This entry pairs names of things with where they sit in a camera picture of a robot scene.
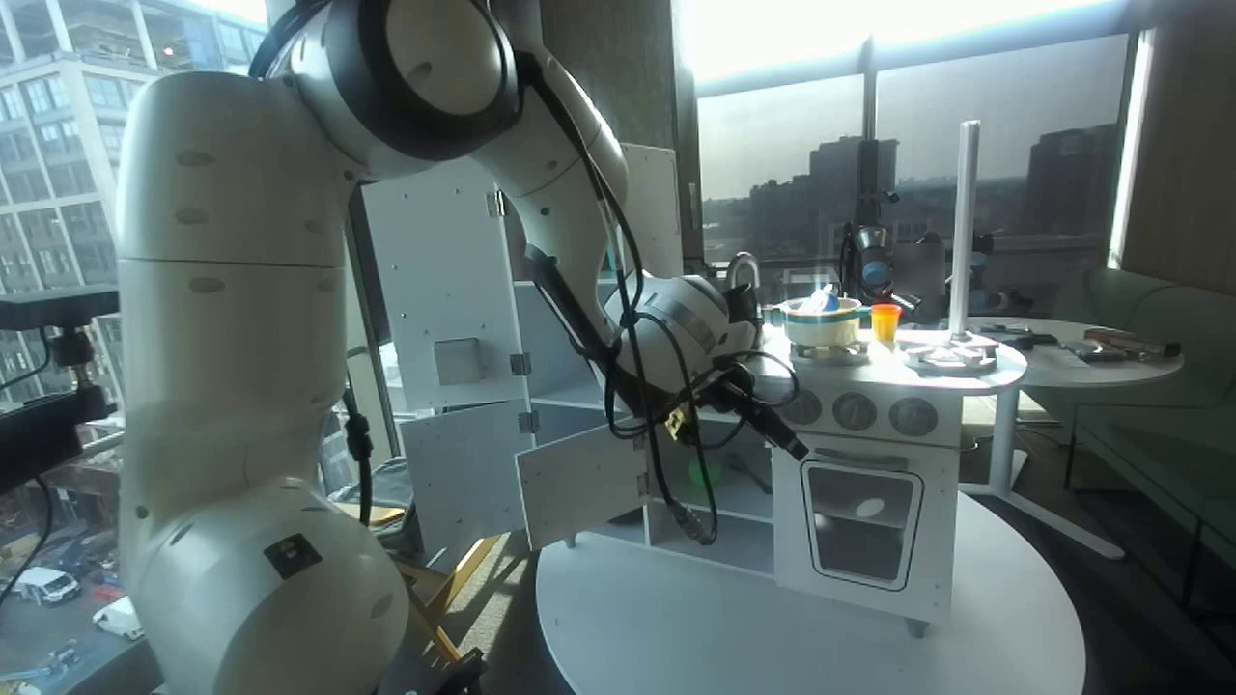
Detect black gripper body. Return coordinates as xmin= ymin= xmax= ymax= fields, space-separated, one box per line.
xmin=704 ymin=364 xmax=780 ymax=423

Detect white oven door with window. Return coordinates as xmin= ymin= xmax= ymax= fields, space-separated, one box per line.
xmin=770 ymin=431 xmax=967 ymax=629

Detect white cabinet door grey handle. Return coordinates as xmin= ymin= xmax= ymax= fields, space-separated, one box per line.
xmin=512 ymin=421 xmax=649 ymax=557

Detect short white fridge door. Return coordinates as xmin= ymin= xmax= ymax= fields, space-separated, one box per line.
xmin=398 ymin=403 xmax=543 ymax=558

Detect grey oven knob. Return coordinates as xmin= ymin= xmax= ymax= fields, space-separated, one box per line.
xmin=830 ymin=390 xmax=883 ymax=437
xmin=888 ymin=392 xmax=942 ymax=439
xmin=785 ymin=385 xmax=826 ymax=431

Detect white toy pot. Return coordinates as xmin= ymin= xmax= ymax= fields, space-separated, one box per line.
xmin=775 ymin=288 xmax=869 ymax=364

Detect white toy kitchen unit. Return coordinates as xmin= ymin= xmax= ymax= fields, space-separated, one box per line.
xmin=488 ymin=138 xmax=1036 ymax=642

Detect silver toy faucet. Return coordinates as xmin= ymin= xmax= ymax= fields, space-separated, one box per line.
xmin=727 ymin=246 xmax=763 ymax=292

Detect white plate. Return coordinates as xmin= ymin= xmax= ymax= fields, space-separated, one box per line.
xmin=904 ymin=327 xmax=1005 ymax=377

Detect white upright pole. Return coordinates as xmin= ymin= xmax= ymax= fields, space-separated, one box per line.
xmin=945 ymin=117 xmax=986 ymax=338

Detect white round side table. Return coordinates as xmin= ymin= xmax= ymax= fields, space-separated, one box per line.
xmin=969 ymin=313 xmax=1186 ymax=562

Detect wooden folding chair black fabric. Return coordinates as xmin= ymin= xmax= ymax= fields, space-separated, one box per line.
xmin=342 ymin=507 xmax=543 ymax=695

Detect dark flat tray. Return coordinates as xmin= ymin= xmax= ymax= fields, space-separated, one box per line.
xmin=1081 ymin=324 xmax=1182 ymax=367

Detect green box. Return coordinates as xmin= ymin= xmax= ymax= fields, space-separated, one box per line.
xmin=1029 ymin=261 xmax=1236 ymax=611

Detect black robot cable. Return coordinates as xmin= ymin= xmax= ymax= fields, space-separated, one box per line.
xmin=512 ymin=36 xmax=807 ymax=551

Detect black camera on stand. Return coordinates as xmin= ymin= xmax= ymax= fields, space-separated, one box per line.
xmin=830 ymin=221 xmax=926 ymax=318

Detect black camera rig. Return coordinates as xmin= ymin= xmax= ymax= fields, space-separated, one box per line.
xmin=0 ymin=287 xmax=129 ymax=497

